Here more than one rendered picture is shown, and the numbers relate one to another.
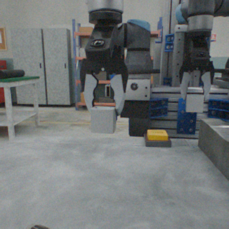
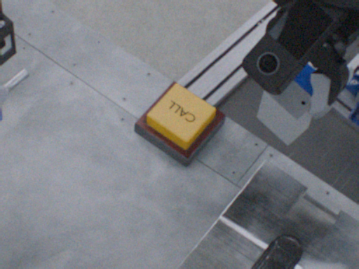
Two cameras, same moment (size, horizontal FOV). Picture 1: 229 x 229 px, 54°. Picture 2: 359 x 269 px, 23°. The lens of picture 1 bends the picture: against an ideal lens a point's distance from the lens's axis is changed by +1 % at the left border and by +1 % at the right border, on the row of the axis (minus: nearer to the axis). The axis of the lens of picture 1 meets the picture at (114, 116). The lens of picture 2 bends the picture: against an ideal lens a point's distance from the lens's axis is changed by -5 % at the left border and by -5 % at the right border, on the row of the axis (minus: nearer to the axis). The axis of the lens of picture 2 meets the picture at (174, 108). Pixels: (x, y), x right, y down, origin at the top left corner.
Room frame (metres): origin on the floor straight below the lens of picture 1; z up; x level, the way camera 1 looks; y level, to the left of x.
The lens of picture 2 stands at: (0.18, -0.39, 1.74)
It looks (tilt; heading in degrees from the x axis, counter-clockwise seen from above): 58 degrees down; 26
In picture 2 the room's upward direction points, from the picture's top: 8 degrees clockwise
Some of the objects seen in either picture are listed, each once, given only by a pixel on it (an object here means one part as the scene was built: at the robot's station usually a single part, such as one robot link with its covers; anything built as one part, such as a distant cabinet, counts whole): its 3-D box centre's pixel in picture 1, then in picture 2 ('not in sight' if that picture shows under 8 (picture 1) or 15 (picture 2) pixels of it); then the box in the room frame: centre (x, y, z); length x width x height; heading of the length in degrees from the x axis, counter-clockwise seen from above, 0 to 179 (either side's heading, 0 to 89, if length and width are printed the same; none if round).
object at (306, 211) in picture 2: not in sight; (310, 219); (0.65, -0.35, 0.87); 0.05 x 0.05 x 0.04; 86
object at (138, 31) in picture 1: (137, 34); not in sight; (1.17, -0.11, 1.20); 0.13 x 0.12 x 0.14; 90
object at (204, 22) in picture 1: (198, 25); not in sight; (0.74, -0.26, 1.17); 0.08 x 0.08 x 0.05
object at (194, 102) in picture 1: (192, 100); (313, 85); (0.76, -0.27, 0.93); 0.13 x 0.05 x 0.05; 167
